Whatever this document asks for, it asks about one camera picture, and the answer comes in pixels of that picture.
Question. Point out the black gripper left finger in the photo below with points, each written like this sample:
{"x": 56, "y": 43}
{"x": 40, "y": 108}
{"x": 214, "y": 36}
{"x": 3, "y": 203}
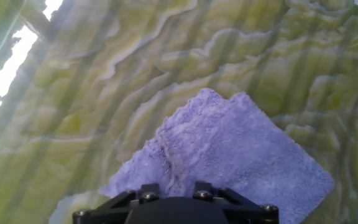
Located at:
{"x": 101, "y": 216}

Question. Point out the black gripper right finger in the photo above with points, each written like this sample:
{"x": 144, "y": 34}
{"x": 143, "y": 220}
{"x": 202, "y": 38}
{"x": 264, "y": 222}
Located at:
{"x": 253, "y": 214}

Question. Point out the green marble pattern mat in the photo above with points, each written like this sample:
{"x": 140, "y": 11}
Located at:
{"x": 104, "y": 93}

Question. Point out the purple microfibre cloth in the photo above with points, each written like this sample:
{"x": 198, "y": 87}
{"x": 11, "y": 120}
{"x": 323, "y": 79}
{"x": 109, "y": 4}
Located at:
{"x": 228, "y": 149}

